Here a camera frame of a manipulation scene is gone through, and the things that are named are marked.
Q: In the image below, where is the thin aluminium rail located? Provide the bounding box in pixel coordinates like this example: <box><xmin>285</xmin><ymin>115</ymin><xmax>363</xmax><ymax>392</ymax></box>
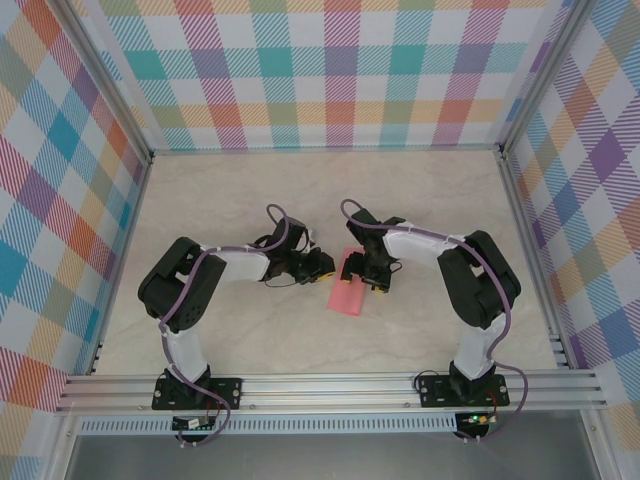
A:
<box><xmin>149</xmin><ymin>144</ymin><xmax>504</xmax><ymax>157</ymax></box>

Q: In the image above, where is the pink cloth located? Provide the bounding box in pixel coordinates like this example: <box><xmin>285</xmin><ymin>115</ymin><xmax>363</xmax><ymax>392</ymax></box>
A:
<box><xmin>324</xmin><ymin>246</ymin><xmax>369</xmax><ymax>318</ymax></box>

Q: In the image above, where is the perforated metal cable tray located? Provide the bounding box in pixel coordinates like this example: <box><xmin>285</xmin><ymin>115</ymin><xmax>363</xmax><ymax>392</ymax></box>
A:
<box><xmin>77</xmin><ymin>410</ymin><xmax>494</xmax><ymax>435</ymax></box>

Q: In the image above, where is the aluminium side rail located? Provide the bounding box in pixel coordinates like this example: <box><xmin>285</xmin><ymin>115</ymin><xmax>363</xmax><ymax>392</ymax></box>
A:
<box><xmin>87</xmin><ymin>155</ymin><xmax>154</xmax><ymax>376</ymax></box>
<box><xmin>497</xmin><ymin>149</ymin><xmax>571</xmax><ymax>371</ymax></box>

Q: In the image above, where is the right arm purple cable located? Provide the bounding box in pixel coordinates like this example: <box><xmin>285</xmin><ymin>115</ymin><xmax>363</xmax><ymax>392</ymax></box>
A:
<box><xmin>339</xmin><ymin>198</ymin><xmax>531</xmax><ymax>445</ymax></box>

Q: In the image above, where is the aluminium mounting rail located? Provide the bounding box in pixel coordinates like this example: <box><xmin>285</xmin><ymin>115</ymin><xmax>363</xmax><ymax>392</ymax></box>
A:
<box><xmin>54</xmin><ymin>368</ymin><xmax>609</xmax><ymax>415</ymax></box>

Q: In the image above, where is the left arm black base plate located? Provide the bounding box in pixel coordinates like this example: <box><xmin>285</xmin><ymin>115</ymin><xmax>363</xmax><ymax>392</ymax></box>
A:
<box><xmin>151</xmin><ymin>375</ymin><xmax>245</xmax><ymax>411</ymax></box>

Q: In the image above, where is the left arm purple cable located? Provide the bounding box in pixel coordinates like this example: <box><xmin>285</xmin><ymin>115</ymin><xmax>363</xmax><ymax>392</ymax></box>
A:
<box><xmin>157</xmin><ymin>202</ymin><xmax>292</xmax><ymax>450</ymax></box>

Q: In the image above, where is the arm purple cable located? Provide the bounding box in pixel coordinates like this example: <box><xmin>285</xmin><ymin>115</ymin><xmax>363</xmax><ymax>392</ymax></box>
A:
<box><xmin>339</xmin><ymin>198</ymin><xmax>531</xmax><ymax>445</ymax></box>
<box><xmin>157</xmin><ymin>202</ymin><xmax>292</xmax><ymax>450</ymax></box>

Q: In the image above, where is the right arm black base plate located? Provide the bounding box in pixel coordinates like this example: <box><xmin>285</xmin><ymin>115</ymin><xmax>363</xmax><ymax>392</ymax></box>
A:
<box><xmin>416</xmin><ymin>372</ymin><xmax>510</xmax><ymax>409</ymax></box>

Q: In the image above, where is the aluminium frame post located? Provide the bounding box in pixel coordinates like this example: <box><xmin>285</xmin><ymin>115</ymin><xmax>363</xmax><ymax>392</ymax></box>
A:
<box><xmin>499</xmin><ymin>0</ymin><xmax>586</xmax><ymax>157</ymax></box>
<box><xmin>53</xmin><ymin>0</ymin><xmax>154</xmax><ymax>164</ymax></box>

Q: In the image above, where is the grey metal panel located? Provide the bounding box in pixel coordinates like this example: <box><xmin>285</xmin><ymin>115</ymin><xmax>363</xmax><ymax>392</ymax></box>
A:
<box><xmin>64</xmin><ymin>432</ymin><xmax>601</xmax><ymax>480</ymax></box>

